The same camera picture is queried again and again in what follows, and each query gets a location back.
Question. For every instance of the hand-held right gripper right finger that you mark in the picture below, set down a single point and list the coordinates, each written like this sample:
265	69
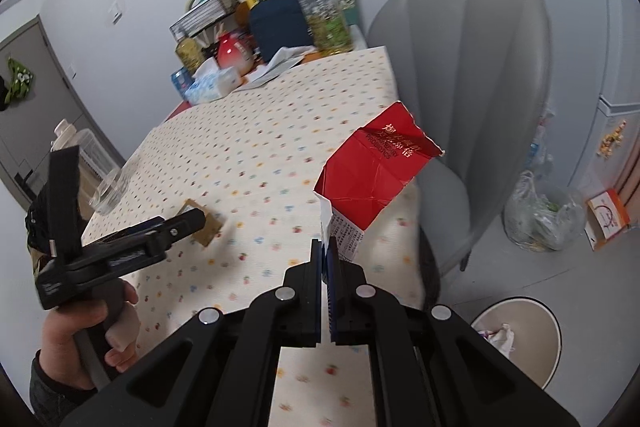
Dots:
334	307

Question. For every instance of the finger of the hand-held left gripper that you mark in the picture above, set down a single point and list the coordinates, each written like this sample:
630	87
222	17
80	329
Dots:
135	229
175	229

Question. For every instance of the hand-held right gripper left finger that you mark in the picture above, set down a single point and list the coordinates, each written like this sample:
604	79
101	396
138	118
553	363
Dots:
314	268

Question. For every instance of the small brown packet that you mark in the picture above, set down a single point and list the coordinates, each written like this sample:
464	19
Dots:
207	227

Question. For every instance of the red paper packet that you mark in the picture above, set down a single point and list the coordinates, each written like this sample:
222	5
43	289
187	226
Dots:
372	177

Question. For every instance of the white tissue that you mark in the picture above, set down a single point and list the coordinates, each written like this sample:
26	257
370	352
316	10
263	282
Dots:
497	339

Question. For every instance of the round beige waste bin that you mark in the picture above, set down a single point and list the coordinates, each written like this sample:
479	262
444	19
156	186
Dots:
530	332

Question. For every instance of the person's left forearm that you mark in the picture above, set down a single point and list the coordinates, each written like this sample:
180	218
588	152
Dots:
55	402

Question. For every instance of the person's left hand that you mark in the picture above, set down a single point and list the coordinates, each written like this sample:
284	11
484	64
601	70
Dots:
62	347

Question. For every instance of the clear plastic cup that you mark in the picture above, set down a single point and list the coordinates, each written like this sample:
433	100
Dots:
112	189

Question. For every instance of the clear pump container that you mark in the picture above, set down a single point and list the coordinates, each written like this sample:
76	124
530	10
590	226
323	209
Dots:
95	152

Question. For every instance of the floral tablecloth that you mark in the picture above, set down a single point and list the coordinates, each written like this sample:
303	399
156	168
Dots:
260	147

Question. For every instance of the grey door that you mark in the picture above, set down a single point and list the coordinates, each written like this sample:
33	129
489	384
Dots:
35	132

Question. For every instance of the blue drink can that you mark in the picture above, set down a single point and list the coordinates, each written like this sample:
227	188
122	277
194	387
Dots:
181	82

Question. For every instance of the blue white tissue pack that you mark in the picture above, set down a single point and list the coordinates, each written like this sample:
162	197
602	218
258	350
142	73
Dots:
212	84

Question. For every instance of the glass jar yellow contents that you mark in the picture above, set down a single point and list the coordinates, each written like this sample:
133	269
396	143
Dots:
189	54

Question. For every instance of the red white vase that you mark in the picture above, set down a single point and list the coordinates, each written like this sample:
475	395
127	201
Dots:
234	54

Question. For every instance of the green plush toy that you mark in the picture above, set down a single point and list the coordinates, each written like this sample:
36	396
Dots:
19	82

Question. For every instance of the white paper sheets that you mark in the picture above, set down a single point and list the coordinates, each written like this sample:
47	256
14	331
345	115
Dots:
280	64

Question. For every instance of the brown round object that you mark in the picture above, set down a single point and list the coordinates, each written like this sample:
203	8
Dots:
242	14

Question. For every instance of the clear plastic bag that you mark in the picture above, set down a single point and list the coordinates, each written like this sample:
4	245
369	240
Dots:
542	217

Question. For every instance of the navy lunch bag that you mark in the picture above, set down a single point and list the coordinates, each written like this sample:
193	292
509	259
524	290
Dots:
277	22

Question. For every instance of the clear plastic bottle green label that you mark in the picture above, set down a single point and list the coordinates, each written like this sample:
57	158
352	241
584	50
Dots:
325	22

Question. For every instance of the grey shell chair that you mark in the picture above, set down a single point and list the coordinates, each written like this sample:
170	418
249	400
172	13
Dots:
465	67

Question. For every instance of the orange white cardboard box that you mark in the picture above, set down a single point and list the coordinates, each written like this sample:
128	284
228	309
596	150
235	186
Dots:
607	217

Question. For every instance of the yellow fridge magnet cluster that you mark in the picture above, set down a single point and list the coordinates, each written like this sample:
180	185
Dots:
614	139

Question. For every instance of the white refrigerator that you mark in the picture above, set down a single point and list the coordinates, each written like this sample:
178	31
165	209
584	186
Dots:
575	32

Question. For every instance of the white light switch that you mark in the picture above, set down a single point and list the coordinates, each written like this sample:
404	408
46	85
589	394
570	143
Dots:
116	11

